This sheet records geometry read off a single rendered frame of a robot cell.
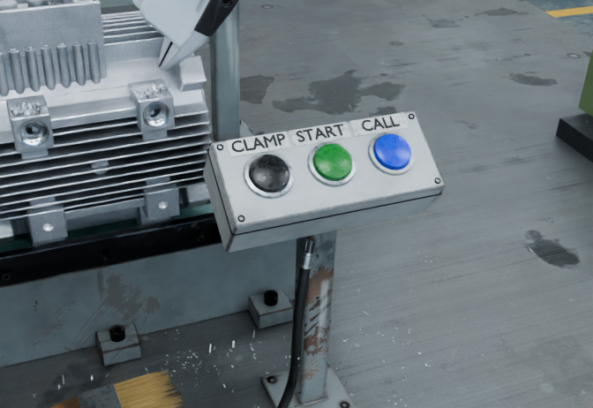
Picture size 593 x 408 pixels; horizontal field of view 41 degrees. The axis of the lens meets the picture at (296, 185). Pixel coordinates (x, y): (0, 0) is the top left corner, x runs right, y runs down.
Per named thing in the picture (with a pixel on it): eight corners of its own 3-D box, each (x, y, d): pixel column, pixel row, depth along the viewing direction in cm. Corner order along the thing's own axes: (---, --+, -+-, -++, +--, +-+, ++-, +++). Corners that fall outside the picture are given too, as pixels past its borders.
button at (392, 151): (376, 180, 61) (383, 169, 60) (363, 146, 62) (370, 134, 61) (410, 173, 62) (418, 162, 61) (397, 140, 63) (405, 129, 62)
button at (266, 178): (251, 203, 58) (256, 192, 56) (241, 167, 59) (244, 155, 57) (290, 196, 59) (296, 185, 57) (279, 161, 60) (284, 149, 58)
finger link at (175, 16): (112, 48, 66) (161, -53, 64) (174, 73, 69) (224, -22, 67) (119, 62, 64) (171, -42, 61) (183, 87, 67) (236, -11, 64)
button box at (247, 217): (224, 255, 60) (235, 227, 55) (200, 172, 63) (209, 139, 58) (424, 214, 65) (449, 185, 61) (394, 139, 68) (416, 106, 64)
